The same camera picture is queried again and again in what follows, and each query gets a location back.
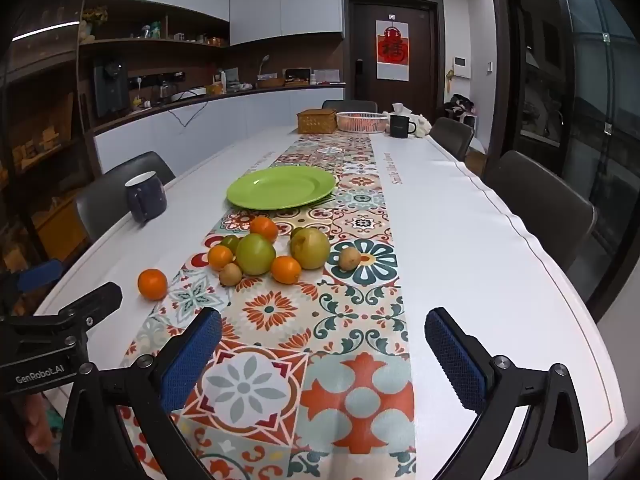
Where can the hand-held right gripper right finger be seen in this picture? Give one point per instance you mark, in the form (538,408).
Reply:
(455,360)

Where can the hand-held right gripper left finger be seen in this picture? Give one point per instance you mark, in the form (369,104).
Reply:
(192,355)

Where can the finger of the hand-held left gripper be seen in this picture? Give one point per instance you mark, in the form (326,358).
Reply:
(40,275)
(97,300)

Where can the orange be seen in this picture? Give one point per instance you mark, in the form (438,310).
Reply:
(152,284)
(286,269)
(263,228)
(220,256)

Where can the brown kiwi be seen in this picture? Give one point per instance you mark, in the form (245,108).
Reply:
(230,274)
(349,258)

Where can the small green persimmon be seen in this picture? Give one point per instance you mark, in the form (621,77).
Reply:
(231,242)

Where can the large green pomelo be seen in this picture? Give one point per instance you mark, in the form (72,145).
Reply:
(255,254)

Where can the yellow-green pear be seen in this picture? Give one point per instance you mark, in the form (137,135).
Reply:
(310,247)

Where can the green plate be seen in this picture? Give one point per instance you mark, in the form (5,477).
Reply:
(280,187)

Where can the person's left hand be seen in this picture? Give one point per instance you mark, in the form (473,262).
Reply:
(37,425)

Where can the white tablecloth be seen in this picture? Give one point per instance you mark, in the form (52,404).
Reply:
(475,260)

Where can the dark grey chair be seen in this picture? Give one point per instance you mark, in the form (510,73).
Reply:
(105,195)
(450,135)
(350,105)
(540,205)

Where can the patterned table runner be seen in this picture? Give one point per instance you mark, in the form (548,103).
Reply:
(350,320)

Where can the navy blue mug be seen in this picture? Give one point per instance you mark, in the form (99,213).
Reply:
(145,197)

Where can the black water dispenser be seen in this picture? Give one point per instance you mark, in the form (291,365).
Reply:
(110,87)

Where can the white base cabinets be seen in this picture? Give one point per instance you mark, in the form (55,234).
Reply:
(225,120)

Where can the white plush toy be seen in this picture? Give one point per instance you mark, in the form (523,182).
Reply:
(420,125)

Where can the black mug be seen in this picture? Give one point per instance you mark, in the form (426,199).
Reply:
(400,127)

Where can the white plastic basket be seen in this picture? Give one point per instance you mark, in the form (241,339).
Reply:
(362,122)

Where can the dark bag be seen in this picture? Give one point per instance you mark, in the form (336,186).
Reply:
(457,105)

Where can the woven wicker box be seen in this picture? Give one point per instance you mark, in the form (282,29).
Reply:
(316,122)

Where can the yellow flower bunch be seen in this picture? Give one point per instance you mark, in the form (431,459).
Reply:
(95,15)

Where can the white desk lamp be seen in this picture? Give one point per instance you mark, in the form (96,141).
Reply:
(263,62)

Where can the black countertop box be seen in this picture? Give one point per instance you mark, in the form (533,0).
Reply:
(297,76)

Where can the dark brown door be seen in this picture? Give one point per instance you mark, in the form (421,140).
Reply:
(425,50)

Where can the red and white door poster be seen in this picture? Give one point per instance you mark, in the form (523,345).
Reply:
(392,47)

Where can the white upper cabinets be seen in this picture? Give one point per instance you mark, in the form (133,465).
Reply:
(280,5)

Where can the white wall intercom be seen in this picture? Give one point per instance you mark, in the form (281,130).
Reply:
(461,66)

